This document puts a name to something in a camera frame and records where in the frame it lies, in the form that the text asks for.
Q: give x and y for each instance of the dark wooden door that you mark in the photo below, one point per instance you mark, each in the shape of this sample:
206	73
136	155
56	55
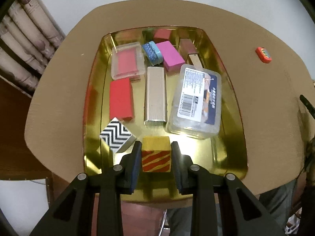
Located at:
17	161

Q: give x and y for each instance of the clear case with red insert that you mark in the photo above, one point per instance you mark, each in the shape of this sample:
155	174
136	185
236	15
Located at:
127	61

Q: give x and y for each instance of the dark red small cube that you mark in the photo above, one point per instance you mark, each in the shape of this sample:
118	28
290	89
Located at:
161	35

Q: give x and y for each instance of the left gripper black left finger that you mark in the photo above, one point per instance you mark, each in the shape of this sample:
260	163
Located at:
72	212

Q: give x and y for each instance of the orange square colourful toy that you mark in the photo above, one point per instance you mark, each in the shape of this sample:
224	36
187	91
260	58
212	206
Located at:
263	54

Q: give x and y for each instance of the silver rectangular metal bar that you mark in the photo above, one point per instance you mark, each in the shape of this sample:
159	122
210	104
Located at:
155	96

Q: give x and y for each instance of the maroon rectangular block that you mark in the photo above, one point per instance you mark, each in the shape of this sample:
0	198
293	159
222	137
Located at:
189	53

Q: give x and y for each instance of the clear plastic box with label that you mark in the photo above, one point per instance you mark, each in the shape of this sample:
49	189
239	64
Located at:
196	104

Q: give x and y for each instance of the grey trousers leg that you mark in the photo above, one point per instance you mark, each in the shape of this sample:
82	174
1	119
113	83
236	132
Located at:
278	202

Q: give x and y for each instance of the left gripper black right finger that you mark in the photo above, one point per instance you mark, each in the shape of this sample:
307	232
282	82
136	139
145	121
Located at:
220	202

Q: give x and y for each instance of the beige patterned curtain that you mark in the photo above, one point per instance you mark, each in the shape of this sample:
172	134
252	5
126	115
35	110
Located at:
29	40

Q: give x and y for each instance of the black white zigzag cube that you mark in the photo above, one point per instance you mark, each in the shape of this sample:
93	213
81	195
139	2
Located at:
117	136

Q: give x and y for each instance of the yellow red striped cube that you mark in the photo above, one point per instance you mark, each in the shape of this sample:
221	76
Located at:
156	154

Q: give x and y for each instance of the red rectangular block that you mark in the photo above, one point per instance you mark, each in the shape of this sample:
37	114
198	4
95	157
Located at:
121	100

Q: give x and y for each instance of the red tin box gold interior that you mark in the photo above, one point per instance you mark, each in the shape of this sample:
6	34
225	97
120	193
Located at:
220	154

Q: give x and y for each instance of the pink rectangular block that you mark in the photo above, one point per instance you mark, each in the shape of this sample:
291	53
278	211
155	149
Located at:
172	60

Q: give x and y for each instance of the blue dotted small box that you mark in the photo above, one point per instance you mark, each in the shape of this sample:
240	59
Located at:
153	53

